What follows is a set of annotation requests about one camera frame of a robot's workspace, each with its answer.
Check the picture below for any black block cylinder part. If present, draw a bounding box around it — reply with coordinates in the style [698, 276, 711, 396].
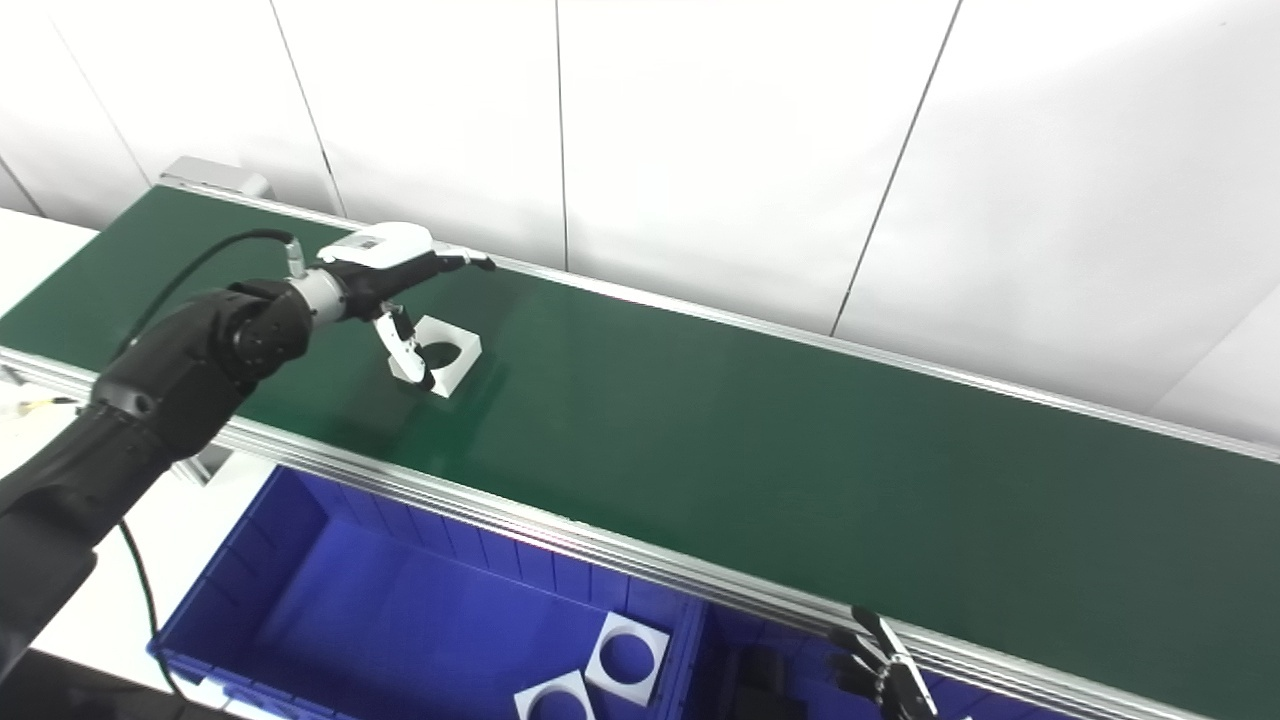
[735, 650, 801, 720]

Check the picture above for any grey conveyor end box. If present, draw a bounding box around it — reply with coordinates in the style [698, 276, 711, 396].
[158, 155, 273, 201]

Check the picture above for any blue bin holding white parts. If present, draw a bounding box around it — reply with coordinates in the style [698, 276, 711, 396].
[148, 465, 706, 720]

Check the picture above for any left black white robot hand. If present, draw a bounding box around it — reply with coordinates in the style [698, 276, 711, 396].
[318, 222, 497, 390]

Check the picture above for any white square part round hole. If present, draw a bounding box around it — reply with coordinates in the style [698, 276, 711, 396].
[513, 670, 598, 720]
[585, 612, 671, 707]
[388, 315, 483, 399]

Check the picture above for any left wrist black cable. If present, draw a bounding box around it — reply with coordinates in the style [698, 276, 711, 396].
[110, 228, 311, 701]

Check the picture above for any blue bin holding black parts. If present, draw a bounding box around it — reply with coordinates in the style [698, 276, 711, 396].
[690, 600, 1081, 720]

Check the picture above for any green conveyor belt aluminium frame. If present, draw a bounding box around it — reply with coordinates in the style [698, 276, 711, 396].
[0, 183, 1280, 720]

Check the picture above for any aluminium conveyor support leg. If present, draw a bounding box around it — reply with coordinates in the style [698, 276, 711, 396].
[175, 445, 236, 486]

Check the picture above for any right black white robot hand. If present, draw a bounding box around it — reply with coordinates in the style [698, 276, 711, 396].
[828, 605, 941, 720]

